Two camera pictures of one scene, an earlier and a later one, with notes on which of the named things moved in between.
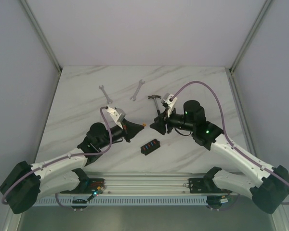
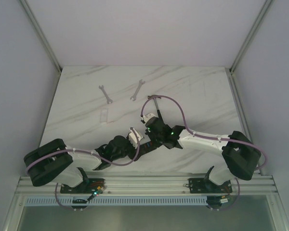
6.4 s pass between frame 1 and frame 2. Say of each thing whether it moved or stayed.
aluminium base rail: stayed
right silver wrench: stayed
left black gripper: moved
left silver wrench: stayed
